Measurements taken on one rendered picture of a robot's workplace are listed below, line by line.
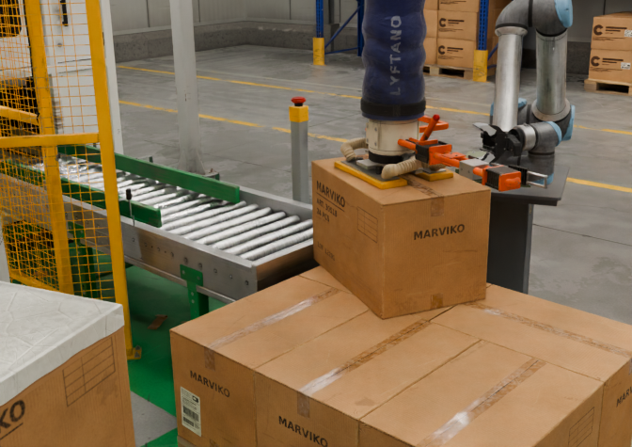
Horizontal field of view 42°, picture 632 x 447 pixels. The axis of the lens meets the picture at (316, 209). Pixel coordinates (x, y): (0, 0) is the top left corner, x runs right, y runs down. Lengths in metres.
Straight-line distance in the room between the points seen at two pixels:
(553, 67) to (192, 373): 1.73
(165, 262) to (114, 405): 1.70
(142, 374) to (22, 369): 2.07
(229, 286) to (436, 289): 0.84
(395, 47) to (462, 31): 8.24
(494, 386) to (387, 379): 0.30
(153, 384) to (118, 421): 1.69
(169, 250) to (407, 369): 1.33
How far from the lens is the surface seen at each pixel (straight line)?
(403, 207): 2.60
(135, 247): 3.59
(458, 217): 2.72
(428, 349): 2.54
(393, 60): 2.73
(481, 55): 10.69
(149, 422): 3.27
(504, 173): 2.37
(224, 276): 3.15
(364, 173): 2.83
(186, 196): 4.07
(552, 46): 3.16
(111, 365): 1.76
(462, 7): 10.95
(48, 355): 1.60
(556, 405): 2.32
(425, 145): 2.69
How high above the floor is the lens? 1.72
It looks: 18 degrees down
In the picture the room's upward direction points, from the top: 1 degrees counter-clockwise
